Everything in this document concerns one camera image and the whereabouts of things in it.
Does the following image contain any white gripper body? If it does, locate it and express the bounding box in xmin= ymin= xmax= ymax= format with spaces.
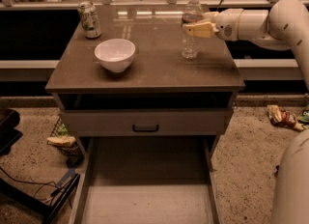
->
xmin=214 ymin=9 xmax=243 ymax=41

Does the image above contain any clear plastic water bottle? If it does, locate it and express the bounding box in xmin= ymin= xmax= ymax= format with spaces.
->
xmin=182 ymin=0 xmax=204 ymax=59

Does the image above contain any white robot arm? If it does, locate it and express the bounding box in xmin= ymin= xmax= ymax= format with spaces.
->
xmin=182 ymin=0 xmax=309 ymax=224

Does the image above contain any grey drawer cabinet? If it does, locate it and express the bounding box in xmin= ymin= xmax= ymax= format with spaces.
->
xmin=44 ymin=4 xmax=246 ymax=158

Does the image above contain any closed top drawer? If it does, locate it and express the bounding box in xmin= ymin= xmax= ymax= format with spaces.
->
xmin=61 ymin=108 xmax=233 ymax=137

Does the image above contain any open middle drawer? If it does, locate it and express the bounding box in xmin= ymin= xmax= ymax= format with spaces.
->
xmin=70 ymin=137 xmax=224 ymax=224

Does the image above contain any white ceramic bowl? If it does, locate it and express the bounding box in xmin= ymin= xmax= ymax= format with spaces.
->
xmin=95 ymin=39 xmax=135 ymax=72

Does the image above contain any brown snack bag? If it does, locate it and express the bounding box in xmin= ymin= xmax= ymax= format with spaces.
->
xmin=267 ymin=105 xmax=303 ymax=131

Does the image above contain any green white soda can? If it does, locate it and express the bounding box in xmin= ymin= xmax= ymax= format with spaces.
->
xmin=77 ymin=1 xmax=101 ymax=39

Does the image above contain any green snack bag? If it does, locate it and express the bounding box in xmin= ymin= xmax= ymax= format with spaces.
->
xmin=297 ymin=104 xmax=309 ymax=124

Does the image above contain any blue tape strip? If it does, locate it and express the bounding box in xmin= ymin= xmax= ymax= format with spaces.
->
xmin=57 ymin=168 xmax=75 ymax=187

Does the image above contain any black chair base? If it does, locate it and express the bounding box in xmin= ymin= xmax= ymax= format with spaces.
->
xmin=0 ymin=109 xmax=22 ymax=155

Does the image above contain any black stand left floor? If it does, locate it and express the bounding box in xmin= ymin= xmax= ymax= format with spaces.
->
xmin=0 ymin=174 xmax=80 ymax=224

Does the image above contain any black drawer handle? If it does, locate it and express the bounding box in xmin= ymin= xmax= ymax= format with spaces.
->
xmin=132 ymin=124 xmax=159 ymax=132

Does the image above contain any wire basket with snacks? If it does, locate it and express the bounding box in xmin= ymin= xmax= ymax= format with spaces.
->
xmin=46 ymin=118 xmax=82 ymax=156

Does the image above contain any black cable on floor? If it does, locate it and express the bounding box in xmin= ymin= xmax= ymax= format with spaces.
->
xmin=0 ymin=166 xmax=73 ymax=208

